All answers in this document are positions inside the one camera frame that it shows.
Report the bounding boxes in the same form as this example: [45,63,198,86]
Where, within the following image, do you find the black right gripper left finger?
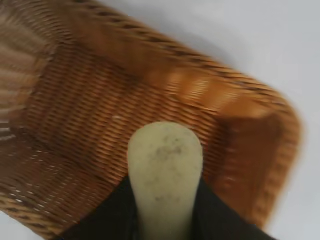
[57,174,138,240]

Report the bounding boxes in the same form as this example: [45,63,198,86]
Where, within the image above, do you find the brown woven wicker basket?
[0,0,305,240]

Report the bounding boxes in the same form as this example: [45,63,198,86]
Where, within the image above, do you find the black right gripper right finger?
[188,179,278,240]

